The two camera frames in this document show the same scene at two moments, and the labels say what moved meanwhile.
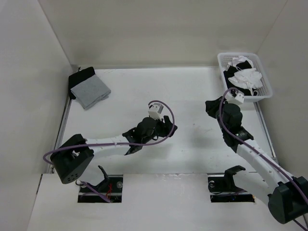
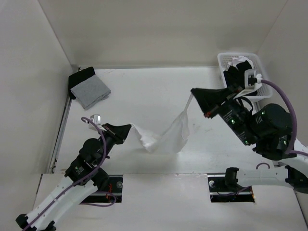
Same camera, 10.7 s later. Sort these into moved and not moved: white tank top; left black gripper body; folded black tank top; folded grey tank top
Moved: left black gripper body; white tank top
Not moved: folded black tank top; folded grey tank top
